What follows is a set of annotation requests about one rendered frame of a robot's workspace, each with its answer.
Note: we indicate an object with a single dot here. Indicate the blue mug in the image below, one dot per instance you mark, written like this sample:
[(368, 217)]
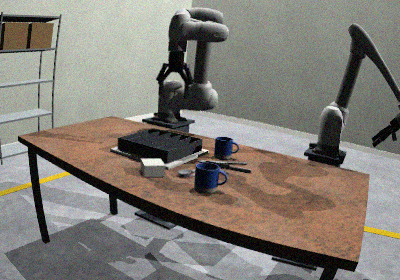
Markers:
[(206, 177), (223, 147)]

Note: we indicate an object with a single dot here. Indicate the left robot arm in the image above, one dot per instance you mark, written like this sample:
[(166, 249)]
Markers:
[(332, 119)]

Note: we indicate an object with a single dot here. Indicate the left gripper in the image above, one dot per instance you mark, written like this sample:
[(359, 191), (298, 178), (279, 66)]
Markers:
[(394, 125)]

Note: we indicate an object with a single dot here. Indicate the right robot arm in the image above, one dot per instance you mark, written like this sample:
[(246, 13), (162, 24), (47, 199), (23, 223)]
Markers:
[(201, 95)]

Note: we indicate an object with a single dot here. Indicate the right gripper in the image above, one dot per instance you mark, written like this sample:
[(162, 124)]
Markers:
[(175, 58)]

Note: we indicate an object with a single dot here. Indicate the silver spoon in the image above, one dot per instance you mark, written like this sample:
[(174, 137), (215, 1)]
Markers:
[(185, 172)]

